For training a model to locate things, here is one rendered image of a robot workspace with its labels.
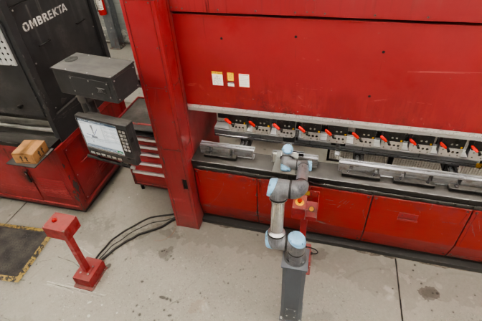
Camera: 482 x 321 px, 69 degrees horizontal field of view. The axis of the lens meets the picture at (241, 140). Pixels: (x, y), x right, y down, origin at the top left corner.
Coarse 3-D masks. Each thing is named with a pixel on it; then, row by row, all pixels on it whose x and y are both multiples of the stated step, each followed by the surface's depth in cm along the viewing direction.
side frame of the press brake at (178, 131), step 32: (128, 0) 223; (160, 0) 227; (128, 32) 238; (160, 32) 232; (160, 64) 247; (160, 96) 265; (160, 128) 286; (192, 128) 308; (192, 192) 328; (192, 224) 358
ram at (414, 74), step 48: (192, 48) 256; (240, 48) 246; (288, 48) 237; (336, 48) 229; (384, 48) 221; (432, 48) 214; (480, 48) 207; (192, 96) 283; (240, 96) 271; (288, 96) 260; (336, 96) 250; (384, 96) 241; (432, 96) 232; (480, 96) 224
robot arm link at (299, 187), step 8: (296, 160) 247; (304, 160) 247; (296, 168) 247; (304, 168) 235; (296, 176) 228; (304, 176) 224; (296, 184) 209; (304, 184) 212; (296, 192) 208; (304, 192) 212
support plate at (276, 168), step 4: (280, 152) 297; (276, 156) 292; (296, 156) 291; (276, 160) 288; (280, 160) 288; (276, 164) 285; (276, 168) 281; (272, 172) 279; (276, 172) 278; (280, 172) 277; (284, 172) 277; (288, 172) 277; (292, 172) 277
